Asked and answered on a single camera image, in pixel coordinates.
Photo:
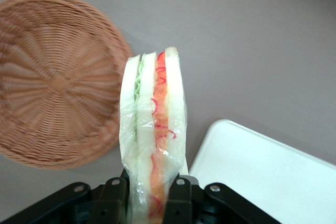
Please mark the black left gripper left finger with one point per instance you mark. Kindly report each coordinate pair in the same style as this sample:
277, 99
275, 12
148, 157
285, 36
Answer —
105, 205

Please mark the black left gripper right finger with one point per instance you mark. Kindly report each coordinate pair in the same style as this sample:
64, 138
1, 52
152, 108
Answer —
181, 203

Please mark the triangle sandwich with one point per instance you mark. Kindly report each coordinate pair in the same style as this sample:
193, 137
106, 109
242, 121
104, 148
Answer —
160, 119

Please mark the cream rectangular tray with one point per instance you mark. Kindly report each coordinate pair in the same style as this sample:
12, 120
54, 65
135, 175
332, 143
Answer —
262, 176

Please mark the brown round wicker basket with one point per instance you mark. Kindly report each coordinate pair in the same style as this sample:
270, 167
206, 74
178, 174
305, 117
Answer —
57, 82

